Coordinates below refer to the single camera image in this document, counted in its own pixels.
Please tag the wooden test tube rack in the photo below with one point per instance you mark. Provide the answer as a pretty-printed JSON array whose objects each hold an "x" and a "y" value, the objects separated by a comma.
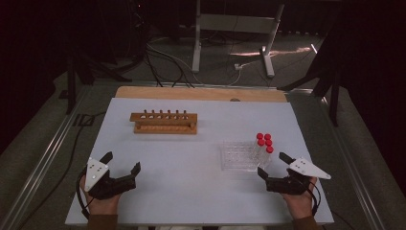
[{"x": 164, "y": 123}]

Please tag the person's right hand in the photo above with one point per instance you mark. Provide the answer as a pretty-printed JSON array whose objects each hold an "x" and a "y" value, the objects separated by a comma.
[{"x": 300, "y": 204}]

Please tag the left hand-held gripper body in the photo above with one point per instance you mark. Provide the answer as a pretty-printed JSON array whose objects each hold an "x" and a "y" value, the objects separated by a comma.
[{"x": 95, "y": 174}]

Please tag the white power plug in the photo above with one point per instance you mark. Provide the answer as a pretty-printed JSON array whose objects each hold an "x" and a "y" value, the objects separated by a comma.
[{"x": 237, "y": 66}]

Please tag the clear plastic tube rack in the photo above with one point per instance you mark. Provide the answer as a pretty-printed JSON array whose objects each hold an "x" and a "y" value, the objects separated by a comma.
[{"x": 239, "y": 156}]

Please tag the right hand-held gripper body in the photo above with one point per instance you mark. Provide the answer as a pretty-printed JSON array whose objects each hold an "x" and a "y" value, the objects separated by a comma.
[{"x": 306, "y": 167}]

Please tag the white metal stand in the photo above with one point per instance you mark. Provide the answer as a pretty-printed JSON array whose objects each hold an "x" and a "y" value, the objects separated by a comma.
[{"x": 236, "y": 24}]

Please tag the black stand with slanted legs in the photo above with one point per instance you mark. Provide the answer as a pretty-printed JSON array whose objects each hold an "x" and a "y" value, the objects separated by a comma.
[
  {"x": 72, "y": 83},
  {"x": 333, "y": 92}
]

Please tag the person's left hand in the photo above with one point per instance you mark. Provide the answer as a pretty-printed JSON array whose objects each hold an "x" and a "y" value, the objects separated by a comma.
[{"x": 102, "y": 207}]

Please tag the aluminium floor rail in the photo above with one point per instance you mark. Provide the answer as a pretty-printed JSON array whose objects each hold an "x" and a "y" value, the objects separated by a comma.
[
  {"x": 41, "y": 159},
  {"x": 354, "y": 172}
]

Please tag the white table mat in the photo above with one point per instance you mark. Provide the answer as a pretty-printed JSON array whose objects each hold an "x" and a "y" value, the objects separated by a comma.
[{"x": 178, "y": 179}]

